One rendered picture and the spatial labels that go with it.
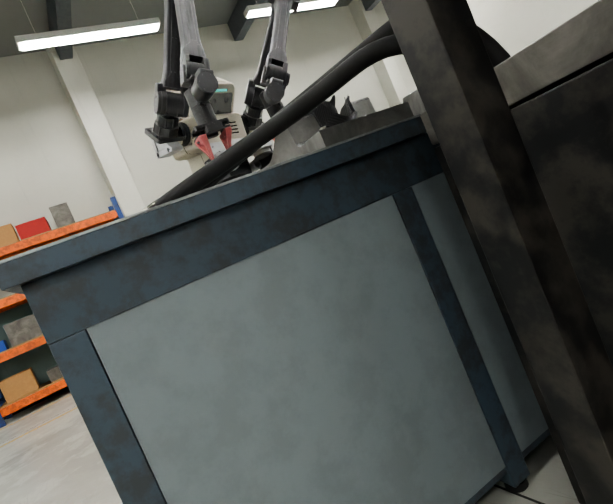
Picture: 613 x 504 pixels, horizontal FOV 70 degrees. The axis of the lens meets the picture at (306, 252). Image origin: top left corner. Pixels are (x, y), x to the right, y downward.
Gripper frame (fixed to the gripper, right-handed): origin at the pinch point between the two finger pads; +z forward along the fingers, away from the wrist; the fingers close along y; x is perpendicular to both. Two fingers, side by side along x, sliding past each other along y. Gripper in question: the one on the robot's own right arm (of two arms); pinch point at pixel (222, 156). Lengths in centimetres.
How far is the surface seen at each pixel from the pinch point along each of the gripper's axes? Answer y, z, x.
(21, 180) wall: -77, -163, 537
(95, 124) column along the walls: 32, -201, 514
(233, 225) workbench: -19, 21, -47
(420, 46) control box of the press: -2, 12, -81
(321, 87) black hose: 1, 6, -57
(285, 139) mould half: 9.9, 5.0, -20.3
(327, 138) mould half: 11.1, 10.8, -36.3
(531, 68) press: 17, 18, -80
